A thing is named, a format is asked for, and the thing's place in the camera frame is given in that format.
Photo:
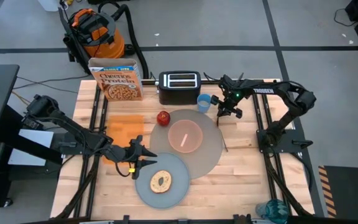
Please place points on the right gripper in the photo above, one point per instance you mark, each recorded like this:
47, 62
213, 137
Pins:
232, 90

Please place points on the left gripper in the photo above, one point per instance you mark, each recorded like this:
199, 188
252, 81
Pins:
120, 154

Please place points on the toasted bagel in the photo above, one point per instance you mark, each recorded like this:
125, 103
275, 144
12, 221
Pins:
168, 184

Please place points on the red apple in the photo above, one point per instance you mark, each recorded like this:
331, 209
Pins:
163, 119

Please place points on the round grey plate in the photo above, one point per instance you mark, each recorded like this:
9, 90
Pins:
172, 199

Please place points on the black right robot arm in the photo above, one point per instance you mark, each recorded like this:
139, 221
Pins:
263, 91

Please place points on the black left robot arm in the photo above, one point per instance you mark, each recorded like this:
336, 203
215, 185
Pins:
70, 127

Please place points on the light blue plastic cup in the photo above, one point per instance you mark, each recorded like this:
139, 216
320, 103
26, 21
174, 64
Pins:
204, 109

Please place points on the orange cloth napkin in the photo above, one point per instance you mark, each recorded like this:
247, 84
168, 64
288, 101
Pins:
123, 127

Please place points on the black two-slot toaster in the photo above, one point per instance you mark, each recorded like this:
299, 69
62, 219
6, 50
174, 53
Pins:
179, 97

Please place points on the large round grey placemat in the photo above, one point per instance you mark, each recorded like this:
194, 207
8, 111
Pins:
204, 161

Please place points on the Cheerios Protein cereal box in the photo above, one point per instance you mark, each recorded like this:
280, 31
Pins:
120, 84

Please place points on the teal glass tumbler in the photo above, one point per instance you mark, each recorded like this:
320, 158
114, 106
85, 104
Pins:
275, 211

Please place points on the orange and black shop vacuum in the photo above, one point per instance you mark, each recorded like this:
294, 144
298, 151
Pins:
104, 40

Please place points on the black mat with hazard stripes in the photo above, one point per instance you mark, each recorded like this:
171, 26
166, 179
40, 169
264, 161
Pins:
350, 193

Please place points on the white container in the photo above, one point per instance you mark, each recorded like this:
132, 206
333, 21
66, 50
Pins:
48, 4

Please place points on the black aluminium station frame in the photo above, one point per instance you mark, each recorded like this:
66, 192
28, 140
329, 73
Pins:
204, 81

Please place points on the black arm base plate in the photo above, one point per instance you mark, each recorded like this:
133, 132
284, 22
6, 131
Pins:
297, 146
64, 149

